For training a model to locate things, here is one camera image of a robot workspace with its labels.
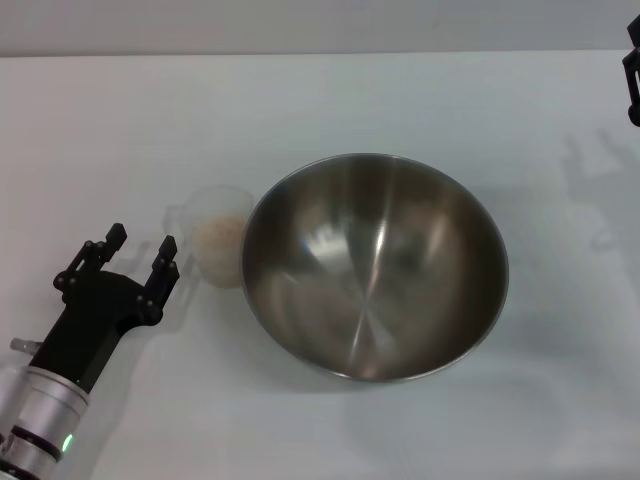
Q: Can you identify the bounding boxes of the clear plastic measuring cup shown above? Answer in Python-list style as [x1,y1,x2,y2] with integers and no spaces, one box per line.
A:
[164,184,254,289]

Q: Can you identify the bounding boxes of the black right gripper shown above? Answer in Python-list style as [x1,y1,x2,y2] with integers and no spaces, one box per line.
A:
[621,12,640,124]

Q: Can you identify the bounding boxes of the white rice grains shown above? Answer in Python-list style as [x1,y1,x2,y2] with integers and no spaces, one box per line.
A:
[192,217,247,251]

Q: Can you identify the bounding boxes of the stainless steel mixing bowl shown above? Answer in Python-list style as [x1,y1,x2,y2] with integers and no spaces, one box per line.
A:
[240,152,510,384]

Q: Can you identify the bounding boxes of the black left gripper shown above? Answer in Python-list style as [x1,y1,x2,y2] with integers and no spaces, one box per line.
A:
[28,223,180,394]

